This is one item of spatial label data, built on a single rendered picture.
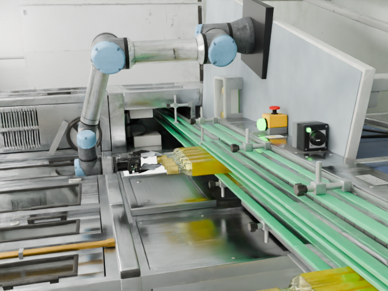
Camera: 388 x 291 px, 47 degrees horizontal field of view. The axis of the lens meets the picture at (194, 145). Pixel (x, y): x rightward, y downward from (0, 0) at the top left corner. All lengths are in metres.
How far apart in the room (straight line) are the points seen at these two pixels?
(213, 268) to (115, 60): 0.79
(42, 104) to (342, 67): 1.92
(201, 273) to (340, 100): 0.63
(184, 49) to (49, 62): 3.95
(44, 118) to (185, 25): 3.18
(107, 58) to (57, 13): 3.93
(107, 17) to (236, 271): 4.50
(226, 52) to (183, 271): 0.82
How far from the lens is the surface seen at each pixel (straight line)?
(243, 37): 1.85
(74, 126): 2.76
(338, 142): 1.35
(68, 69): 5.53
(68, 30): 5.53
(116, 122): 2.80
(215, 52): 1.68
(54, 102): 2.79
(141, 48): 1.66
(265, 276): 1.42
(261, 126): 1.61
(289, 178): 1.15
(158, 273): 1.31
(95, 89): 1.84
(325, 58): 1.39
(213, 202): 1.77
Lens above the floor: 1.43
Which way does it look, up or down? 13 degrees down
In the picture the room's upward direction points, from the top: 95 degrees counter-clockwise
